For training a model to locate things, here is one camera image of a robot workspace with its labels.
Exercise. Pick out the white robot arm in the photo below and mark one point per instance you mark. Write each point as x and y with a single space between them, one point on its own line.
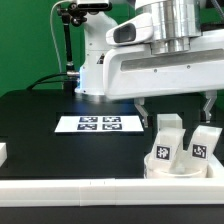
163 50

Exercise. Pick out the white marker sheet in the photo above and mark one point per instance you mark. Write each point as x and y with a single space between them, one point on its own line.
78 124

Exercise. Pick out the white U-shaped fence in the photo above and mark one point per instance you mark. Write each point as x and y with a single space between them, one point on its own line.
96 192

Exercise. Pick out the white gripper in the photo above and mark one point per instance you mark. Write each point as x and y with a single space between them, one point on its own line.
134 72

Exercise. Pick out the black camera stand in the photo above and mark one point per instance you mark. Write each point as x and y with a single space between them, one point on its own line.
71 15

